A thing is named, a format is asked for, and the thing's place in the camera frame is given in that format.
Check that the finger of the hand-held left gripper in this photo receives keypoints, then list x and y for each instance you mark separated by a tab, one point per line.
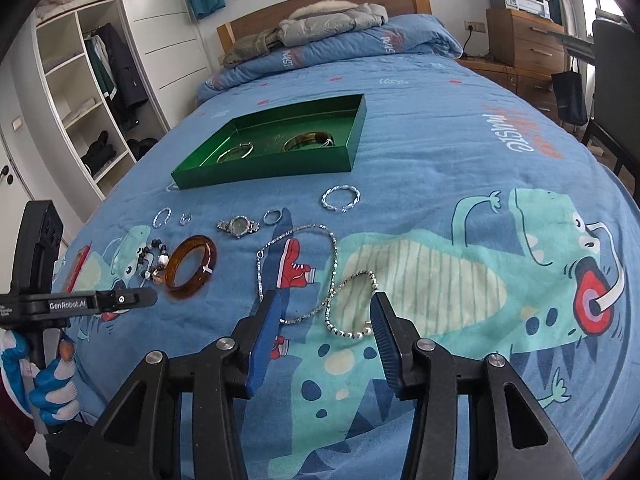
130	299

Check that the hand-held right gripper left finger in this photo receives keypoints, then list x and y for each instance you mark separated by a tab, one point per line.
262	345

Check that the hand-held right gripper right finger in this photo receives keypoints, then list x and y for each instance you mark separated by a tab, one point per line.
384	345

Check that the wide amber bangle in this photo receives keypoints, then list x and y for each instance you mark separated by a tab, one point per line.
175	280

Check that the silver wristwatch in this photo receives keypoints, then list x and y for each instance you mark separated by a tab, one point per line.
239	226

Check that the green jewelry tray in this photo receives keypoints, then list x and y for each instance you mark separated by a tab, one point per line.
260	172

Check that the amber bangle with white tag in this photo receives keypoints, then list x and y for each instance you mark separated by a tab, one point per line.
289	145

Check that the person's left hand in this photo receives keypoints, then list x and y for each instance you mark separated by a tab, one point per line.
50	385

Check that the red photo card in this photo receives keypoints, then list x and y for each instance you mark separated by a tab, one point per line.
79	267

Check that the black folded clothing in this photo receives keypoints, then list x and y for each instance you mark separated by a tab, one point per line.
97	152

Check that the black shoes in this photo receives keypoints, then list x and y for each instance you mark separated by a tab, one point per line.
142	146

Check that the blue dinosaur bedspread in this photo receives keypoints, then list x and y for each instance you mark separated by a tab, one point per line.
450	160

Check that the hanging dark clothes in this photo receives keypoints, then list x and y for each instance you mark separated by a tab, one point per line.
122	70

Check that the white open wardrobe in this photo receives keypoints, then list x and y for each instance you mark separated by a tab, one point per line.
160	35

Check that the olive fleece garment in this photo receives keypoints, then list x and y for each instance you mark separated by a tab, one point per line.
250	47

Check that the folded blue quilt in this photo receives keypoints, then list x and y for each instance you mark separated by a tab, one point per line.
350	50

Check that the wooden bedside table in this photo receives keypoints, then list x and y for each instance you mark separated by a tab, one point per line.
530	85

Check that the black tote bag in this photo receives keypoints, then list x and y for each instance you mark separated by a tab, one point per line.
570	95

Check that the grey down jacket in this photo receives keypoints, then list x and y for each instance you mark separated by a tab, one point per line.
325	25

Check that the wooden drawer cabinet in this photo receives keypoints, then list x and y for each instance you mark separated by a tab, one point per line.
530	35

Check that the grey desk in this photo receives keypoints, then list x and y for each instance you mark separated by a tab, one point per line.
575	42

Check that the dark chair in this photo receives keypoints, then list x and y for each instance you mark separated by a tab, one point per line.
615	60

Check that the wall socket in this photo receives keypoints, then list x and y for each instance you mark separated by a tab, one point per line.
475	25

